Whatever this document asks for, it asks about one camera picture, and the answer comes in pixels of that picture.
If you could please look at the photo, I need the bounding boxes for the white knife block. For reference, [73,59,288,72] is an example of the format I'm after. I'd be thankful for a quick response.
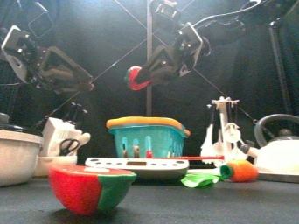
[38,116,84,158]

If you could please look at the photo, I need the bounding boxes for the black handled scissors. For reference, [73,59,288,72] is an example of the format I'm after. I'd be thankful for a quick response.
[58,138,80,157]

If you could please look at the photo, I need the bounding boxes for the orange toy fruit green top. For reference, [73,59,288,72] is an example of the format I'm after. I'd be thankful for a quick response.
[219,159,259,183]

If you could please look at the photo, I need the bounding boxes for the teal basket with orange rim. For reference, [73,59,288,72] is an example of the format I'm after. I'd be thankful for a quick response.
[105,115,192,159]

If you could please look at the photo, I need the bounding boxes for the green toy leaf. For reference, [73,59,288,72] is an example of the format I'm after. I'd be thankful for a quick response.
[180,172,221,188]

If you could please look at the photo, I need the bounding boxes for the cream wooden spoon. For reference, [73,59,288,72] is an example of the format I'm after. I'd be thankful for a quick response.
[76,132,92,150]

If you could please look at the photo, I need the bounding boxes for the white ladle black handle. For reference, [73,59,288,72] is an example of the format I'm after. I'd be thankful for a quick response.
[223,101,243,144]

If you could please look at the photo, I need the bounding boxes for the white kettle grey handle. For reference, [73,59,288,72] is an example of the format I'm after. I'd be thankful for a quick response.
[239,113,299,184]

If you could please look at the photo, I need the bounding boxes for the white kitchen scale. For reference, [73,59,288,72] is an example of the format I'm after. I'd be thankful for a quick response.
[84,157,191,181]

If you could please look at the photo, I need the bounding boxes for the red green toy watermelon slice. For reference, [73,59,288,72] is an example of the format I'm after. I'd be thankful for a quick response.
[48,164,137,216]

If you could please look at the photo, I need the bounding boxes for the small white bowl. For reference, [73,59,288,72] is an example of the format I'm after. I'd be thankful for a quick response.
[33,155,80,178]

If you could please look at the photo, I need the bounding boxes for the grey vertical frame pole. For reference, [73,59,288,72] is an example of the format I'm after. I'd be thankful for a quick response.
[145,0,154,117]

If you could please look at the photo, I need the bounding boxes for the thin red stick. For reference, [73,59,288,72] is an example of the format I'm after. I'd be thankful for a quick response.
[154,155,227,161]

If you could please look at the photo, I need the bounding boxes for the white spatula black handle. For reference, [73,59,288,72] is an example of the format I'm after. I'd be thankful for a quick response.
[200,104,216,158]

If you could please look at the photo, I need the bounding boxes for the red toy strawberry half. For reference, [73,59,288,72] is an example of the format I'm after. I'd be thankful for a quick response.
[124,66,154,91]

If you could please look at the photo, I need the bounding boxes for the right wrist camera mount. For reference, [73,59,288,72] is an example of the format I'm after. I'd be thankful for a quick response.
[150,0,183,28]

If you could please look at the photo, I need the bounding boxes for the black frame post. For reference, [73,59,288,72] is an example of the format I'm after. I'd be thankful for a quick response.
[267,23,295,116]

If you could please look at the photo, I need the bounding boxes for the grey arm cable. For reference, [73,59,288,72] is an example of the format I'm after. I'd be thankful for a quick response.
[192,0,263,30]

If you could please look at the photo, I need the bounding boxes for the white utensil rack stand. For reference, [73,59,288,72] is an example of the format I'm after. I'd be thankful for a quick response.
[209,96,240,165]

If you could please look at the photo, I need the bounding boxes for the black knife handle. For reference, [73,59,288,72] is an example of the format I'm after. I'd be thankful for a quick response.
[72,103,84,124]
[64,101,77,123]

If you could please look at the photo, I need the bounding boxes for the white pot with black lid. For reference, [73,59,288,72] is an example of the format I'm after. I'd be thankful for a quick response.
[0,112,44,187]

